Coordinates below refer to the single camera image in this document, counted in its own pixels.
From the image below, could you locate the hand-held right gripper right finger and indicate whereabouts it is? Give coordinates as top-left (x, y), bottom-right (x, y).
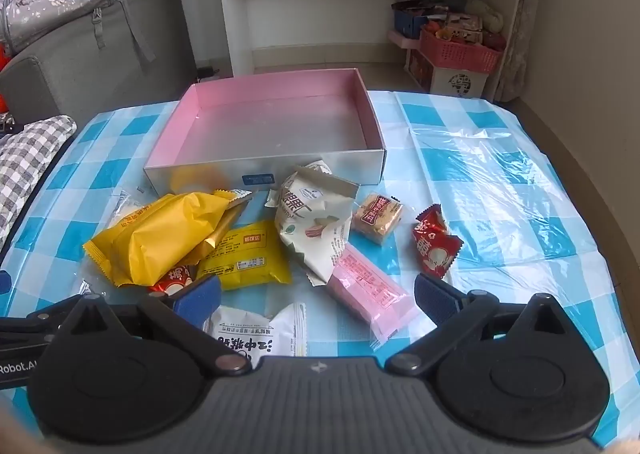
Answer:
top-left (386, 273), bottom-right (570, 377)

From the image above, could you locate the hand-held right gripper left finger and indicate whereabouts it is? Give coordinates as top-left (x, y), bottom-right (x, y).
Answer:
top-left (67, 277), bottom-right (252, 379)

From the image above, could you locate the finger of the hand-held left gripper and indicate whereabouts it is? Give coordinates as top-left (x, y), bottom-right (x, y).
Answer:
top-left (0, 301), bottom-right (83, 342)

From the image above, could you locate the red candy packet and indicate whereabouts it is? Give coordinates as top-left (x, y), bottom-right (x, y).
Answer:
top-left (412, 203), bottom-right (464, 281)
top-left (149, 263), bottom-right (197, 296)

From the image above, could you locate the pink wafer packet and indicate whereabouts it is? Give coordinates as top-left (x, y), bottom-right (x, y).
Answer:
top-left (327, 243), bottom-right (419, 351)

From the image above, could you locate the yellow snack packet white label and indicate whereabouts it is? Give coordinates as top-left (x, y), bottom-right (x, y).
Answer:
top-left (196, 221), bottom-right (293, 291)

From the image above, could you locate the large plain yellow snack packet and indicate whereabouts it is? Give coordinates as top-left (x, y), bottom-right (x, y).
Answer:
top-left (83, 191), bottom-right (237, 288)

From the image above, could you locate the white nut print snack bag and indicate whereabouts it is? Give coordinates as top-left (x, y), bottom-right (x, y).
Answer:
top-left (265, 160), bottom-right (360, 288)

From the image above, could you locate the silver box with pink inside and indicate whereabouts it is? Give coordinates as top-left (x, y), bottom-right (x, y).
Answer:
top-left (144, 67), bottom-right (387, 195)

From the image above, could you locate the white biscuit packet black print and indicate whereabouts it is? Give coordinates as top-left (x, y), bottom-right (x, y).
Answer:
top-left (206, 303), bottom-right (308, 371)

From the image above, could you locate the gold foil snack bar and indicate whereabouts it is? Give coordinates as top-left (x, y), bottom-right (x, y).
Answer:
top-left (199, 188), bottom-right (257, 261)

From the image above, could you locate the clear packet brown cake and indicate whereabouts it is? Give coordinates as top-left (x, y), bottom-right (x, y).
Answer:
top-left (352, 193), bottom-right (405, 244)

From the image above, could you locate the clear packet white rice cracker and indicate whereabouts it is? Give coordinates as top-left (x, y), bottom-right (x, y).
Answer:
top-left (106, 188), bottom-right (151, 231)

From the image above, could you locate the blue white checkered tablecloth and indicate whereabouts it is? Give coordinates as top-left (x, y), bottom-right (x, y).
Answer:
top-left (0, 89), bottom-right (636, 450)

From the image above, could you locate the grey white checkered pillow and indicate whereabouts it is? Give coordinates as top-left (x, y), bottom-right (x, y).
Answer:
top-left (0, 115), bottom-right (78, 246)

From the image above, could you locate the white printed box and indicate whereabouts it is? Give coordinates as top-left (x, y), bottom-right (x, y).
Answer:
top-left (429, 65), bottom-right (489, 100)

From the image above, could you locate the large red plastic basket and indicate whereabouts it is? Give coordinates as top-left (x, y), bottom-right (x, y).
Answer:
top-left (418, 28), bottom-right (504, 74)

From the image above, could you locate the pink plastic tray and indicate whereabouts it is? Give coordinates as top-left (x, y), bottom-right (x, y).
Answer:
top-left (387, 29), bottom-right (422, 53)

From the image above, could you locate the grey sofa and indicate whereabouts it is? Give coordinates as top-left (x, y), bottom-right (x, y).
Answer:
top-left (0, 0), bottom-right (198, 127)

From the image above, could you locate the blue storage box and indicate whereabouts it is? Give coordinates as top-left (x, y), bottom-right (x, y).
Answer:
top-left (392, 4), bottom-right (432, 40)

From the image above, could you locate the cream plush toy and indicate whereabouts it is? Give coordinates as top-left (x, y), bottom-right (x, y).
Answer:
top-left (464, 0), bottom-right (504, 33)

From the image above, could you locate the patterned curtain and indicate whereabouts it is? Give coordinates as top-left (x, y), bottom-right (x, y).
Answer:
top-left (494, 0), bottom-right (544, 103)

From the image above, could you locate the white shelf unit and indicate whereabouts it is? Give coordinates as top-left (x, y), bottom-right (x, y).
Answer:
top-left (214, 0), bottom-right (532, 80)

